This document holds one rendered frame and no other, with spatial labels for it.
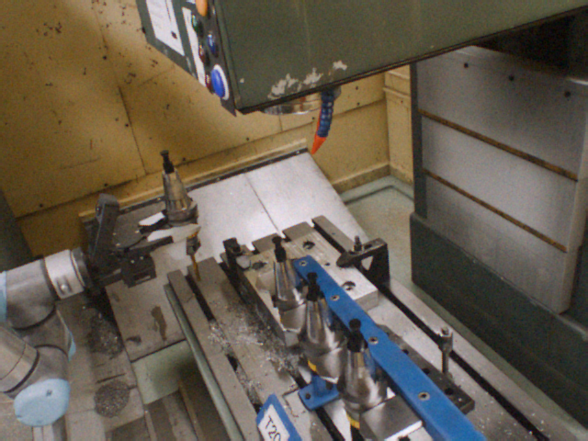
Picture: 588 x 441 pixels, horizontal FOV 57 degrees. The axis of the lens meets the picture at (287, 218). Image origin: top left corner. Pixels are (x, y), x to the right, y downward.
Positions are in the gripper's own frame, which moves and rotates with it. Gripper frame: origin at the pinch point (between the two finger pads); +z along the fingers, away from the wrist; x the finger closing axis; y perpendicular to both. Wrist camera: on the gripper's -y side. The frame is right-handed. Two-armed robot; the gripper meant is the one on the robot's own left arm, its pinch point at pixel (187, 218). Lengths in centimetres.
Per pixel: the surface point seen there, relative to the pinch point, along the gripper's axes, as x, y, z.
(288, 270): 22.6, 1.9, 8.9
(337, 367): 38.4, 7.9, 7.8
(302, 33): 34.1, -34.4, 11.6
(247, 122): -99, 26, 45
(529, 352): 17, 59, 68
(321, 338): 34.0, 6.1, 7.9
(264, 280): 15.0, 7.9, 7.0
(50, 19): -99, -24, -8
